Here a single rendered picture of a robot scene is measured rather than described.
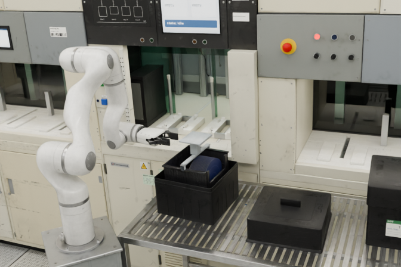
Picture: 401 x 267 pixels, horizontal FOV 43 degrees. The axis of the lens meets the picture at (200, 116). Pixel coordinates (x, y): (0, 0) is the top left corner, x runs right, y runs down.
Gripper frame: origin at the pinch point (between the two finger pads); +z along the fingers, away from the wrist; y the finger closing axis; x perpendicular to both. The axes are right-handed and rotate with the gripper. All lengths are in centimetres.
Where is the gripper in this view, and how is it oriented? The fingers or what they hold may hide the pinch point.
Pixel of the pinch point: (170, 139)
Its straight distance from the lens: 225.0
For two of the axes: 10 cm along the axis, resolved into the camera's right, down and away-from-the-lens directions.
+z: 8.8, 1.2, -4.5
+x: -0.4, -9.4, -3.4
